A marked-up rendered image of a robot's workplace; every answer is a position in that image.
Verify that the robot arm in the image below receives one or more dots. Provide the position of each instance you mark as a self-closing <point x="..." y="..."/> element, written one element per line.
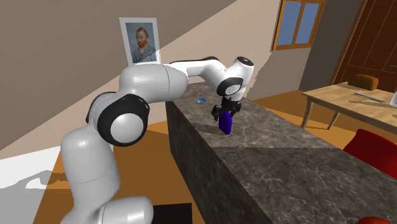
<point x="142" y="86"/>

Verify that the brown bread loaf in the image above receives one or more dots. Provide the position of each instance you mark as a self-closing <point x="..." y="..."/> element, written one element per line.
<point x="363" y="82"/>

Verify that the small blue card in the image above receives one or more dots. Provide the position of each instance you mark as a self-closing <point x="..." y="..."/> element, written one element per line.
<point x="201" y="100"/>

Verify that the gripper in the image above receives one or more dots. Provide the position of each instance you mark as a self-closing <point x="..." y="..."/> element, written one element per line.
<point x="229" y="105"/>

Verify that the light wooden table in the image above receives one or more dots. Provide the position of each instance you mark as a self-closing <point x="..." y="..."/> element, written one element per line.
<point x="347" y="100"/>

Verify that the blue vase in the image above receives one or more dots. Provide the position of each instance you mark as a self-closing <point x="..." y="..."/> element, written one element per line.
<point x="225" y="124"/>

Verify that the wooden framed window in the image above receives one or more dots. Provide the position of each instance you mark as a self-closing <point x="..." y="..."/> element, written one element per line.
<point x="296" y="24"/>

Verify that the dark wooden door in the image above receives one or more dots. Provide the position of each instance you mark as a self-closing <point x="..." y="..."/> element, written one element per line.
<point x="369" y="43"/>

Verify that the red chair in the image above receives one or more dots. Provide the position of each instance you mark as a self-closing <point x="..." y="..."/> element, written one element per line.
<point x="373" y="152"/>

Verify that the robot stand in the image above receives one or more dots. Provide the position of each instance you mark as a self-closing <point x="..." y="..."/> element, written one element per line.
<point x="173" y="214"/>

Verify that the orange round object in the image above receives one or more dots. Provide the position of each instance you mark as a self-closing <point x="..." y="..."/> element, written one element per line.
<point x="374" y="221"/>

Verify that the framed portrait painting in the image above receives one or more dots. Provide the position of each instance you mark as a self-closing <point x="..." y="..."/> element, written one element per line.
<point x="141" y="42"/>

